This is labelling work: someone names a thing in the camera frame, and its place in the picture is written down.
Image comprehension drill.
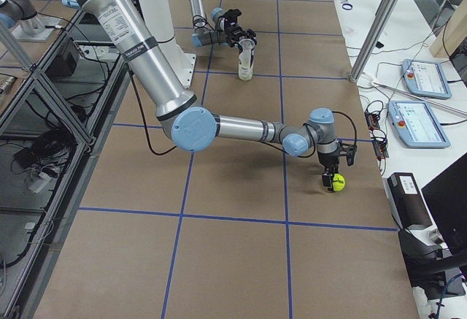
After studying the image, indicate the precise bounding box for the blue tape line crosswise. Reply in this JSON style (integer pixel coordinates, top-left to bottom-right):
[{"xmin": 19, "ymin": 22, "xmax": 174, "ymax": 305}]
[{"xmin": 276, "ymin": 0, "xmax": 293, "ymax": 319}]

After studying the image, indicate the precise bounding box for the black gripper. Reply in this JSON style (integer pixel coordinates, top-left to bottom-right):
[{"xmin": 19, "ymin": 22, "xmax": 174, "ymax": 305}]
[
  {"xmin": 223, "ymin": 9, "xmax": 255, "ymax": 50},
  {"xmin": 322, "ymin": 161, "xmax": 339, "ymax": 192}
]

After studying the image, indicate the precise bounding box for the yellow tennis ball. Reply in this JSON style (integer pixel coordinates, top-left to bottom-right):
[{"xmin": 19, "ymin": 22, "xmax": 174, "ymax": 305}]
[{"xmin": 331, "ymin": 173, "xmax": 346, "ymax": 192}]

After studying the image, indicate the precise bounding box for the blue tape line lengthwise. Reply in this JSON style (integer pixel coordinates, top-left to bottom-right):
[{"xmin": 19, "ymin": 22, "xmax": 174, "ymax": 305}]
[{"xmin": 78, "ymin": 207, "xmax": 397, "ymax": 232}]

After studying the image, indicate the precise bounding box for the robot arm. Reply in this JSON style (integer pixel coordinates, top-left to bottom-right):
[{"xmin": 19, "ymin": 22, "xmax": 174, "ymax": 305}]
[
  {"xmin": 76, "ymin": 0, "xmax": 354, "ymax": 191},
  {"xmin": 189, "ymin": 0, "xmax": 257, "ymax": 51}
]

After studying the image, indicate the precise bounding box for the blue teach pendant far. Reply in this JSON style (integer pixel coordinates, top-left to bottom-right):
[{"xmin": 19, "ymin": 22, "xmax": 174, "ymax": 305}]
[{"xmin": 401, "ymin": 59, "xmax": 452, "ymax": 99}]

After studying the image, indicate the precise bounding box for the black computer monitor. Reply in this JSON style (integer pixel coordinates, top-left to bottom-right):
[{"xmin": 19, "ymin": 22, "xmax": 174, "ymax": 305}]
[{"xmin": 422, "ymin": 154, "xmax": 466, "ymax": 253}]

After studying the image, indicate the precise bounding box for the black mini computer box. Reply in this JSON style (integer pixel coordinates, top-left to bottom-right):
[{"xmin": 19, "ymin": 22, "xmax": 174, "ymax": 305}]
[{"xmin": 387, "ymin": 172, "xmax": 433, "ymax": 230}]

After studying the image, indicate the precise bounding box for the aluminium frame post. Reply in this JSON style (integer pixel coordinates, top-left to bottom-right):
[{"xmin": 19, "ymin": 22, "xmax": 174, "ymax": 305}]
[{"xmin": 349, "ymin": 0, "xmax": 398, "ymax": 83}]

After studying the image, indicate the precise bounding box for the blue teach pendant near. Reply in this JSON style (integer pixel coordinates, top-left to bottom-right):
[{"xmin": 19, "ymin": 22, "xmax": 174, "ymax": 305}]
[{"xmin": 387, "ymin": 101, "xmax": 451, "ymax": 149}]

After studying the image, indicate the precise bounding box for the blue teach pendant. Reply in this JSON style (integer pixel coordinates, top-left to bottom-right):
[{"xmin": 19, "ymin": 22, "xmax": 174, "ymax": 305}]
[
  {"xmin": 401, "ymin": 59, "xmax": 452, "ymax": 99},
  {"xmin": 387, "ymin": 101, "xmax": 451, "ymax": 149}
]

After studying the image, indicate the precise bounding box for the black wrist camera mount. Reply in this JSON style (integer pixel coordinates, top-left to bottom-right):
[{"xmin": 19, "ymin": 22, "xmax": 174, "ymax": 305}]
[{"xmin": 337, "ymin": 140, "xmax": 358, "ymax": 166}]

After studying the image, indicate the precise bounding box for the clear tennis ball tube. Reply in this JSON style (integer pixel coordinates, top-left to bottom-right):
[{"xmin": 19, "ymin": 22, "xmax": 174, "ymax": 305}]
[{"xmin": 238, "ymin": 39, "xmax": 255, "ymax": 81}]

